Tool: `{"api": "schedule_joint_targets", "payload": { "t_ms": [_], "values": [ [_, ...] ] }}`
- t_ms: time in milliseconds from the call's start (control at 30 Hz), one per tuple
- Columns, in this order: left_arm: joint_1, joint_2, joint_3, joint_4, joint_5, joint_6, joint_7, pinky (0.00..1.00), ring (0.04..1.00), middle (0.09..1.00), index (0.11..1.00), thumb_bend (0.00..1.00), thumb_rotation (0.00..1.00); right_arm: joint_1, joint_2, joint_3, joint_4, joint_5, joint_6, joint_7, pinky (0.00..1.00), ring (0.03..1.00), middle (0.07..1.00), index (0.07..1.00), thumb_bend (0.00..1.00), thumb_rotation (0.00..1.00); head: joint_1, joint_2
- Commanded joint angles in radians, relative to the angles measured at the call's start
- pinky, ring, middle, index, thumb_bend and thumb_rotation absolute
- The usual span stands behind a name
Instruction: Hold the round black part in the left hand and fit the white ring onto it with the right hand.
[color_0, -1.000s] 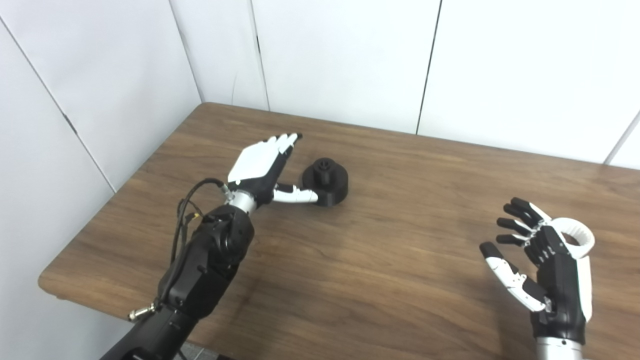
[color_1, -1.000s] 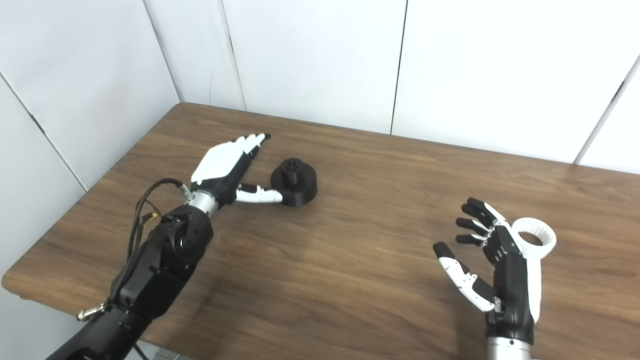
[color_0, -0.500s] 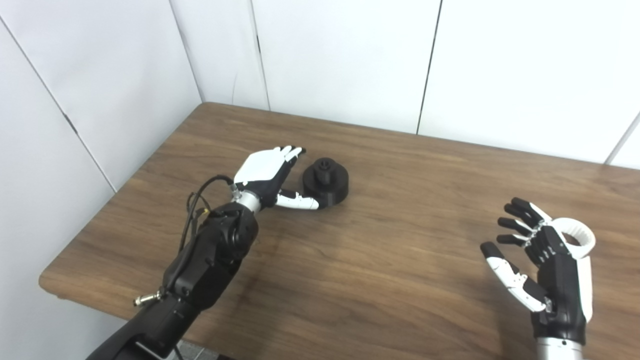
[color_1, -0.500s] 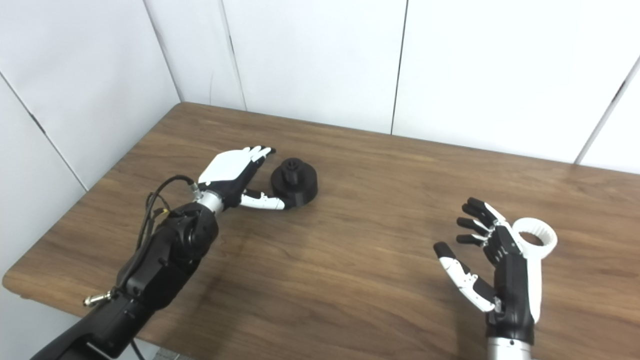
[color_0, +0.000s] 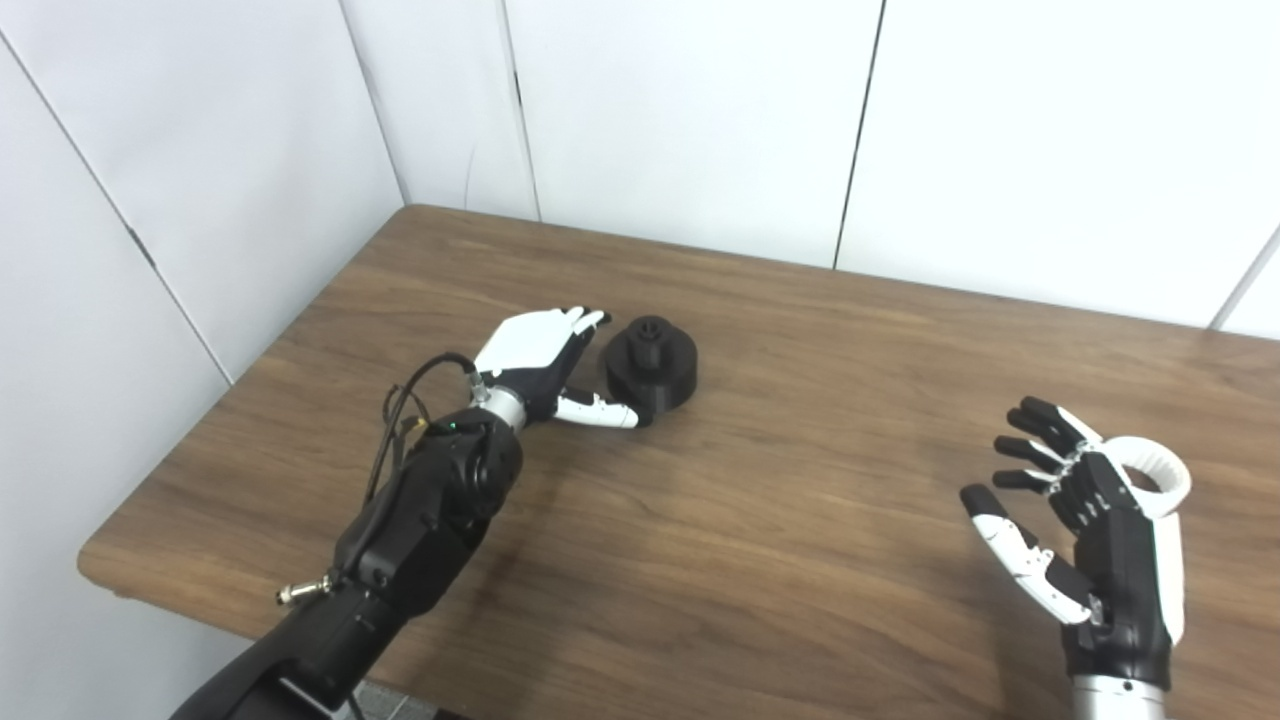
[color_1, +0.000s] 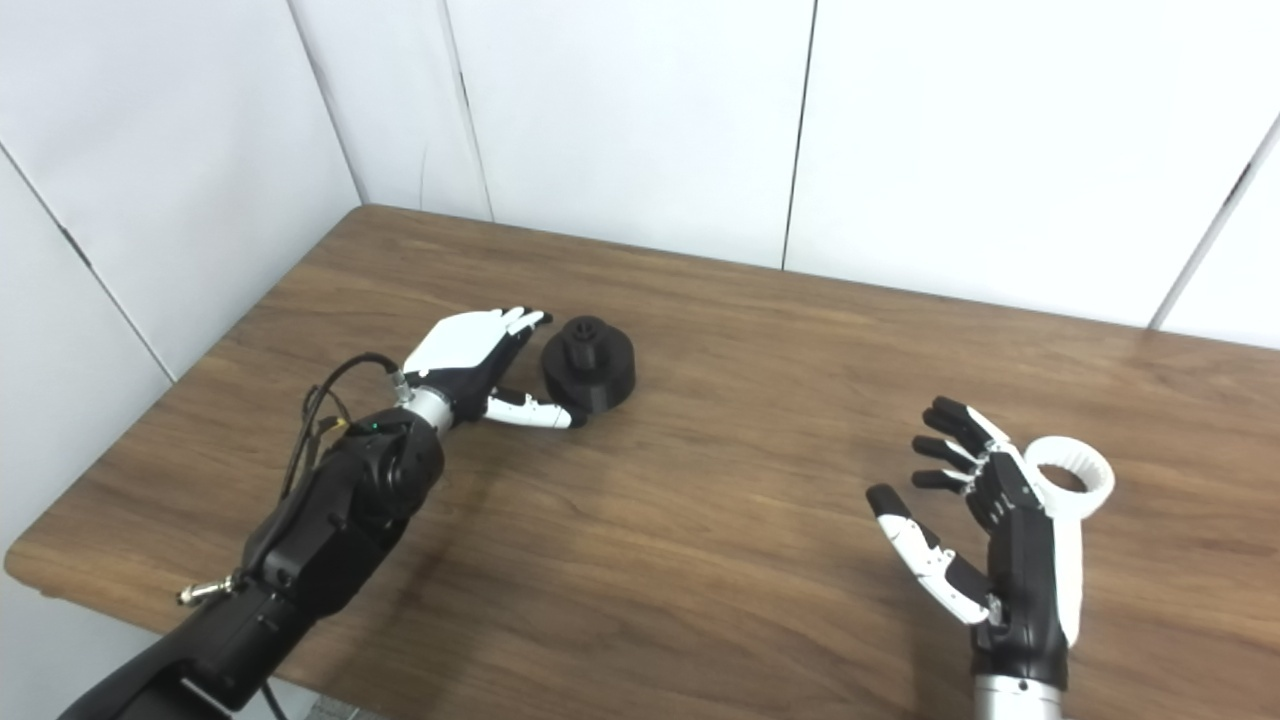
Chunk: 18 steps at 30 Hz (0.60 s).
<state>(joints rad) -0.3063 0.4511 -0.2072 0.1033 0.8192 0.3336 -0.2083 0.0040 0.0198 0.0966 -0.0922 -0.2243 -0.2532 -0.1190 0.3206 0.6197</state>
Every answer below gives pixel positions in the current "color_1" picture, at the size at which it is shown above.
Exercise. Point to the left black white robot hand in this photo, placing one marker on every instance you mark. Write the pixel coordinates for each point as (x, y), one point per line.
(465, 350)

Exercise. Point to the round black part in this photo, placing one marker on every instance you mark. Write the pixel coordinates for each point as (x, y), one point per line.
(600, 375)

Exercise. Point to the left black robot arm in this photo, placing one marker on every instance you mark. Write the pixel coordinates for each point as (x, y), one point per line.
(330, 530)

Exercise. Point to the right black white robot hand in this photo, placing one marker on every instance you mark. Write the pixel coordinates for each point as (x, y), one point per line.
(1025, 560)

